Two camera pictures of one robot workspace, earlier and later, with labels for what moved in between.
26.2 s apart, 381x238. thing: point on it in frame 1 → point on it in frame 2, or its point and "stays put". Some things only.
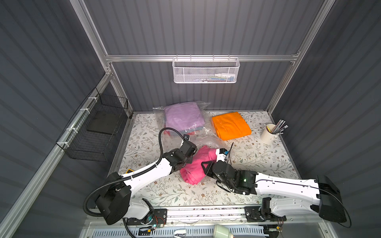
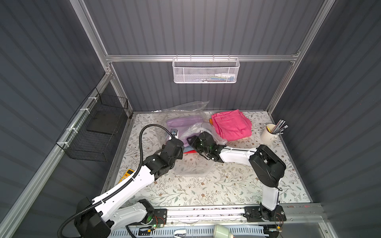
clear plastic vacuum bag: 187,120 stays put
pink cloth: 193,172 → 232,125
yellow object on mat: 129,171 stays put
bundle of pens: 280,127 stays put
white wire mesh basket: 205,70 stays put
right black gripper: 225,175 → 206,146
